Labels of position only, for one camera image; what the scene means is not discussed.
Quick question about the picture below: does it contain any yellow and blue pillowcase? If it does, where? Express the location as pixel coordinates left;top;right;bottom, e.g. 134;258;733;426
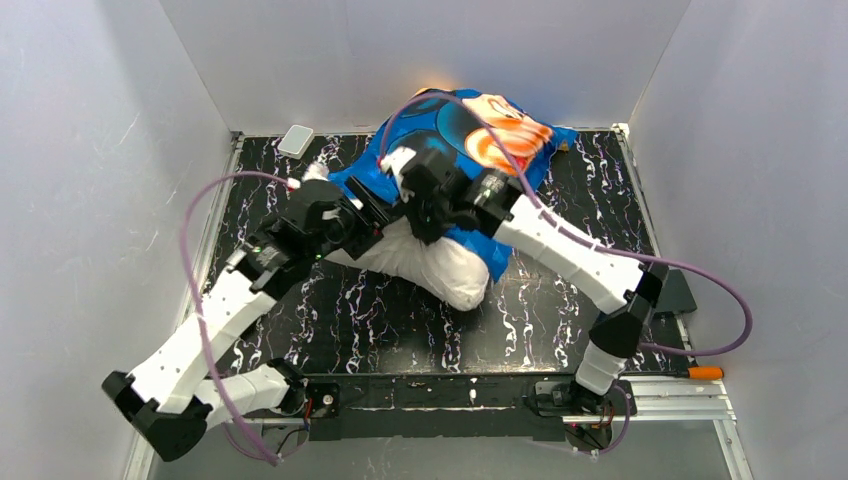
329;89;578;281

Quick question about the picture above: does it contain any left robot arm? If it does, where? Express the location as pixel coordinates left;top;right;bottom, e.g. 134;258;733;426
102;177;390;462

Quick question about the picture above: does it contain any white pillow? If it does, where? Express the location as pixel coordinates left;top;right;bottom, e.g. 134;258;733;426
326;218;490;311

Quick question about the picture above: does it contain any orange handled tool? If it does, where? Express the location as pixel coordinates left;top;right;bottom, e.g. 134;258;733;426
630;366;724;381

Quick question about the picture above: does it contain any black plate on table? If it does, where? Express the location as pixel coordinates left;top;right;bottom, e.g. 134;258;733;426
654;269;698;315

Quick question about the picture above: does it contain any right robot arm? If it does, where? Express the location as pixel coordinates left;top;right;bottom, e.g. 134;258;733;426
379;147;669;396

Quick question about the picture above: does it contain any small white box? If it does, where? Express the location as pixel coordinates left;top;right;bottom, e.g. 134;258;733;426
276;124;315;159

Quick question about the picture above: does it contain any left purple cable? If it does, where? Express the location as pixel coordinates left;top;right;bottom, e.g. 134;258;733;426
180;170;313;468

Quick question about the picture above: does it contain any aluminium frame rail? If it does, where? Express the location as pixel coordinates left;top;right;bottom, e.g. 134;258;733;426
122;132;246;480

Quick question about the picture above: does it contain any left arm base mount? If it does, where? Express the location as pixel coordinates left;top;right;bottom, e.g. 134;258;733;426
266;359;341;422

